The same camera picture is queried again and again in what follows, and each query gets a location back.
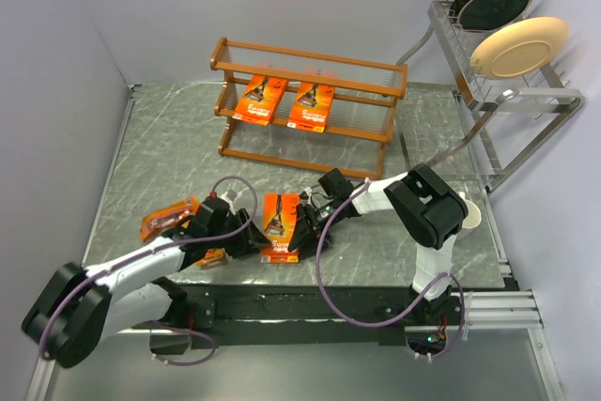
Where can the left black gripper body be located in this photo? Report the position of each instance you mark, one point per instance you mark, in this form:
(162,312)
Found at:
(231,221)

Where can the black base beam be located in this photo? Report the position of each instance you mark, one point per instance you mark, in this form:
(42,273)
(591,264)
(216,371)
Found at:
(244,315)

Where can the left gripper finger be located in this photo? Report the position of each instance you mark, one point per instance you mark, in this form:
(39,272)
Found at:
(251,237)
(241,251)

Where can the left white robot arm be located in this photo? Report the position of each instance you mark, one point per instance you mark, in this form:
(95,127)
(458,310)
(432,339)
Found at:
(79,307)

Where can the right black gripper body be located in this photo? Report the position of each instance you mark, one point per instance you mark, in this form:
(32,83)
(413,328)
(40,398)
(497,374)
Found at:
(319,219)

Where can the metal dish rack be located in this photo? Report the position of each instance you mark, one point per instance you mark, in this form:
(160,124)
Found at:
(541,93)

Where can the black plate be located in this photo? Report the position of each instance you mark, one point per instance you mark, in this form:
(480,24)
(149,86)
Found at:
(485,15)

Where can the beige plate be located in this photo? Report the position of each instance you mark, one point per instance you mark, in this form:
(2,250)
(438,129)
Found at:
(520,48)

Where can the orange blister pack rear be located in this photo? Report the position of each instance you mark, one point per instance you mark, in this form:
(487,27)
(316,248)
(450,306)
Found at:
(164,218)

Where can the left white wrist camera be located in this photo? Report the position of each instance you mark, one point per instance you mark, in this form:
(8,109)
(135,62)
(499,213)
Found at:
(229,196)

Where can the aluminium frame rail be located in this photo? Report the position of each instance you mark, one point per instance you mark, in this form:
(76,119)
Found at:
(502,320)

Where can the white mug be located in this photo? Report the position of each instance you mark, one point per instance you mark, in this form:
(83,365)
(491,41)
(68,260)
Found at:
(472,220)

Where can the orange wooden shelf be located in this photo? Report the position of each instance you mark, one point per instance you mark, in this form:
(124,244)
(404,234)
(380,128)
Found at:
(361,122)

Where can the orange blister pack middle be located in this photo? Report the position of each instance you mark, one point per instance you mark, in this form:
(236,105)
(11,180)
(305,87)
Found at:
(213,258)

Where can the orange blister pack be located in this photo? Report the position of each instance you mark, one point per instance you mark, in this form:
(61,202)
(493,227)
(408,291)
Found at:
(213,258)
(164,218)

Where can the orange razor box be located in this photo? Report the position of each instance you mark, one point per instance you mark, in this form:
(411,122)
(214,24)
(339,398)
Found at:
(278,224)
(260,100)
(311,107)

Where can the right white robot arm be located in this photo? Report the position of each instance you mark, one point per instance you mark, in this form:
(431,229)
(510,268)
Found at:
(430,210)

